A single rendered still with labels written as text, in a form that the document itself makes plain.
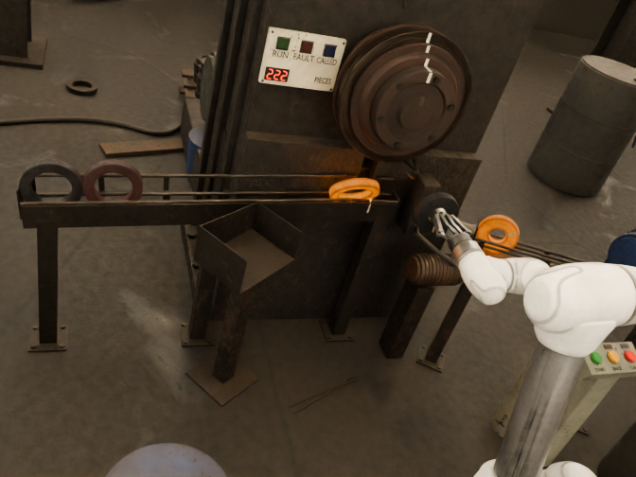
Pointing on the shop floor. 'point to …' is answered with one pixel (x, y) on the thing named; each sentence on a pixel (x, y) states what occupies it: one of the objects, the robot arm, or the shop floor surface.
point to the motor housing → (415, 300)
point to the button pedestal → (591, 393)
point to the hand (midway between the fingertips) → (437, 209)
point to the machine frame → (323, 101)
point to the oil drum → (588, 128)
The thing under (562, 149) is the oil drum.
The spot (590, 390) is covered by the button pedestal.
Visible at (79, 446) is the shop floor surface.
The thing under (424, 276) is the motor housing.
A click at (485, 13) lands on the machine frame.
